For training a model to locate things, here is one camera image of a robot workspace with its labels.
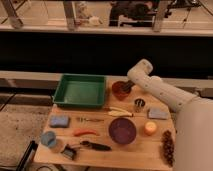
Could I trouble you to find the small dark metal clip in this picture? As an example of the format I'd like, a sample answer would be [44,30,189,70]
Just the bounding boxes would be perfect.
[61,145,80,160]

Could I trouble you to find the wooden board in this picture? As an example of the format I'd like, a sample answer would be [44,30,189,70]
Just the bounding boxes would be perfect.
[34,78,174,171]

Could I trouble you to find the black stand bar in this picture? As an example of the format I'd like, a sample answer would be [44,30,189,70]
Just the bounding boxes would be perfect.
[15,141,38,171]

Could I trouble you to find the person in black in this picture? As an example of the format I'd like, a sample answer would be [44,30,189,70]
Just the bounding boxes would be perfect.
[109,0,157,27]

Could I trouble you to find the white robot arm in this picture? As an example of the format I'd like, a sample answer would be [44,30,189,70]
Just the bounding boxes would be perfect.
[127,59,213,171]

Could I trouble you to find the black eraser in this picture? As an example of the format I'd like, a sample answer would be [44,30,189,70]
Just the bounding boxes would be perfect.
[122,80,134,92]

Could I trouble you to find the green plastic tray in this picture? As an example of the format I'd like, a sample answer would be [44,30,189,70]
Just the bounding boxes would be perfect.
[53,74,106,108]

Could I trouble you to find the orange round fruit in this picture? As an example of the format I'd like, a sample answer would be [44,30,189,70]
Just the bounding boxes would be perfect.
[144,121,157,136]

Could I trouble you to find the purple bowl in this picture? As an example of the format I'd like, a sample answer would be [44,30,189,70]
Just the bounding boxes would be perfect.
[108,117,137,145]

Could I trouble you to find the brown grape bunch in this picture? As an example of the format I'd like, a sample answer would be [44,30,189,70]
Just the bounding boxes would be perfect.
[162,130,174,167]

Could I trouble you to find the metal fork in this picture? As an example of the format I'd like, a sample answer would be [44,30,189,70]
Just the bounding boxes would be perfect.
[76,117,104,122]

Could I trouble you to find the blue grey sponge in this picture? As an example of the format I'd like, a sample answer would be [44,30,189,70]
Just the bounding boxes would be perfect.
[148,108,168,120]

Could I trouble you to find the small metal cup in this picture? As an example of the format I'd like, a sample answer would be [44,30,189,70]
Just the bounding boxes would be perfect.
[134,98,145,112]

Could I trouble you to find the yellow banana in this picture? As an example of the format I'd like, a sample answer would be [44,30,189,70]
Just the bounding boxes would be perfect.
[105,107,133,117]

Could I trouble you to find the red bowl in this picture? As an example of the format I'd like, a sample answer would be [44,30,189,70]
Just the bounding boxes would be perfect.
[112,81,131,101]

